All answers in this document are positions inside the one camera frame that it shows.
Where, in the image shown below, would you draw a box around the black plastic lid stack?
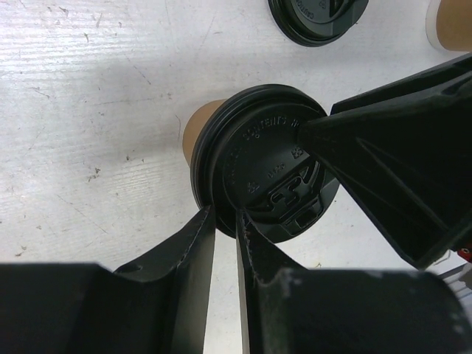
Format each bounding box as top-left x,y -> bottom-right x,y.
268,0 -> 369,47

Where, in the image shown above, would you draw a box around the black plastic cup lid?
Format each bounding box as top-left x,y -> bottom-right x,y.
189,84 -> 339,243

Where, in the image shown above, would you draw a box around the brown paper coffee cup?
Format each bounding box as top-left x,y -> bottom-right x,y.
182,100 -> 225,166

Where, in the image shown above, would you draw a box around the stacked brown paper cups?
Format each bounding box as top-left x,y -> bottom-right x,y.
426,0 -> 471,52

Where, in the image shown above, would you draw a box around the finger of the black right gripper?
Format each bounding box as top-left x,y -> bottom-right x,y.
298,55 -> 471,269

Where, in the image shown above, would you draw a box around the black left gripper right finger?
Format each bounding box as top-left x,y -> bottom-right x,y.
236,211 -> 471,353

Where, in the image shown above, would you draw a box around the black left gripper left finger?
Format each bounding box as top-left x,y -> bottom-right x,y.
1,206 -> 215,353

